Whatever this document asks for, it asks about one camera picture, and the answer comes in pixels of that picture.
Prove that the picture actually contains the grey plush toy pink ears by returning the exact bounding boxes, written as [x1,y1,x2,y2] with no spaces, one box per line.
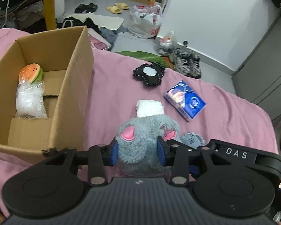
[116,115,206,177]

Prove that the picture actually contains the clear bubble wrap bag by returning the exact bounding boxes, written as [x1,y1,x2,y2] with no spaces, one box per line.
[16,80,48,119]

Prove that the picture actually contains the hamburger plush toy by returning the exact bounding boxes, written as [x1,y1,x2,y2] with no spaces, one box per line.
[18,63,43,83]

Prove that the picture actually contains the white folded cloth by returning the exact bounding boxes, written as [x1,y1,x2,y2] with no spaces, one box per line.
[136,100,164,117]

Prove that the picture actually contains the blue tissue pack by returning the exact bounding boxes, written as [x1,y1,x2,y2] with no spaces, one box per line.
[164,80,206,122]

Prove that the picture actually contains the black fuzzy patch white centre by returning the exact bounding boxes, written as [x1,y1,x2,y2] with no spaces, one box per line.
[132,62,165,87]

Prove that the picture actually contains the grey sneaker left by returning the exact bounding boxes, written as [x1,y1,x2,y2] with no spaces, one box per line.
[169,48,192,77]

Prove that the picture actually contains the grey sneaker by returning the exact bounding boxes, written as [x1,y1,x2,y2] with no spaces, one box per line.
[169,48,192,77]
[188,51,201,79]

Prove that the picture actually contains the green leaf cartoon rug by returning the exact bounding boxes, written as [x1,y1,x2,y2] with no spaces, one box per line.
[117,51,173,69]

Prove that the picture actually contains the grey sneaker right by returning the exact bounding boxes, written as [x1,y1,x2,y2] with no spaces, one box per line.
[188,51,201,79]

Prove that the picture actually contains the grey wardrobe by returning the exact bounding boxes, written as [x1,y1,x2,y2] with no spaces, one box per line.
[231,14,281,122]

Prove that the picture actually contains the brown cardboard box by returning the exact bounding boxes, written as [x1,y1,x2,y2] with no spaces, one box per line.
[0,26,94,164]

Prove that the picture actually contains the small clear trash bag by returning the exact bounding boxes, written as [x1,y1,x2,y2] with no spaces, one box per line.
[155,31,178,56]

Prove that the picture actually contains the pink bear cushion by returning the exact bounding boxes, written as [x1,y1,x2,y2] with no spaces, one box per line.
[87,28,111,50]

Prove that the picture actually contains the grey blue cloth on floor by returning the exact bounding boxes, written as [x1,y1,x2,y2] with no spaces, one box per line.
[99,25,128,50]

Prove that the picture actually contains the white plastic shopping bag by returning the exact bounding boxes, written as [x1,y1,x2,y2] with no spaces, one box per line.
[128,5,162,39]

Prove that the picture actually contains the white floor mat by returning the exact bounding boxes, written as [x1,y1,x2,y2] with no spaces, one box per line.
[65,13,124,30]

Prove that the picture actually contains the black clothes pile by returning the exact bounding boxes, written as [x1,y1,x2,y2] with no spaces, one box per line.
[57,17,101,34]

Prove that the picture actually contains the yellow slipper near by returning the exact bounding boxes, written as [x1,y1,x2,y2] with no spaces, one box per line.
[106,5,122,14]

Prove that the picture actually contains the yellow slipper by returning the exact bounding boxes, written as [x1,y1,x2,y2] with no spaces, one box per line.
[115,2,130,10]
[106,5,122,14]

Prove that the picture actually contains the yellow slipper far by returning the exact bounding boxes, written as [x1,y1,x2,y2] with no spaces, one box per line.
[115,2,130,10]

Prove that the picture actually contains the black slipper right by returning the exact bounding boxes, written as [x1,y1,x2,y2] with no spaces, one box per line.
[86,3,98,13]

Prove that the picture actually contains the black slipper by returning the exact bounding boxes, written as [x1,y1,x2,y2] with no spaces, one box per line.
[86,3,98,13]
[74,4,89,14]

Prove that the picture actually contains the black slipper left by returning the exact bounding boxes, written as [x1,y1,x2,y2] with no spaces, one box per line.
[74,4,89,14]

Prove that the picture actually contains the round table yellow leg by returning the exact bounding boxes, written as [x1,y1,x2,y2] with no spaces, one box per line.
[43,0,56,31]

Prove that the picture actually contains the white charging cable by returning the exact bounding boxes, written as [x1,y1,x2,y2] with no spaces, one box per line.
[1,0,11,29]

